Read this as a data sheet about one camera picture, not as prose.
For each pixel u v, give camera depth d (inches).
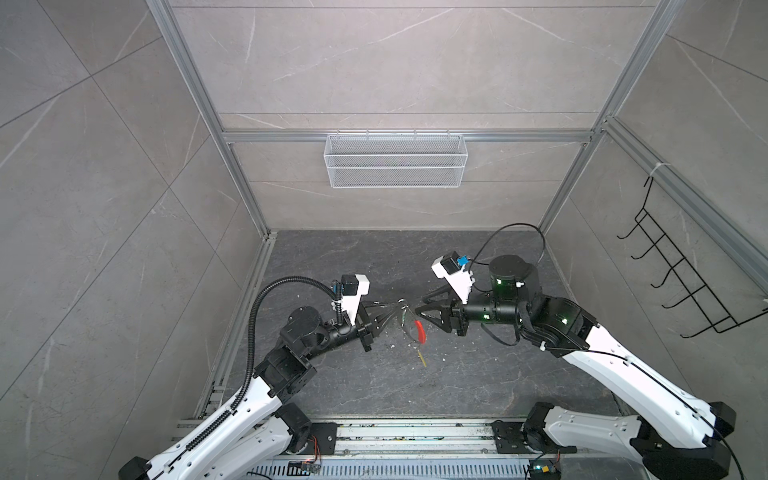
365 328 20.6
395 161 39.4
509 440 28.7
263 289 17.5
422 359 34.3
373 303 22.8
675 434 15.3
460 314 19.9
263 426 23.7
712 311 23.9
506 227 17.9
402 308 23.5
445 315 20.7
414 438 29.4
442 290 22.9
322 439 28.9
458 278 20.4
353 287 20.4
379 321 23.1
